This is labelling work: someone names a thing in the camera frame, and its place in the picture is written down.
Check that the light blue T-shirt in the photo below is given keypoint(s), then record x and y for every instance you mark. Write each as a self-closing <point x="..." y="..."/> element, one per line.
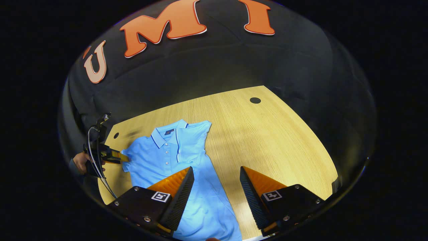
<point x="160" y="157"/>

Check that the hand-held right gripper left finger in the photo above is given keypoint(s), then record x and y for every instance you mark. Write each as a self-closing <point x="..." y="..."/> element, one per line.
<point x="182" y="197"/>

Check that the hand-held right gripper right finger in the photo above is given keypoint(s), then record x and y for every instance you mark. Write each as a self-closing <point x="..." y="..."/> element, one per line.
<point x="252" y="201"/>

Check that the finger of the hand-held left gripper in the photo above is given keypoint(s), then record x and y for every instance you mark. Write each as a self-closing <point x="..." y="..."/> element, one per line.
<point x="115" y="155"/>

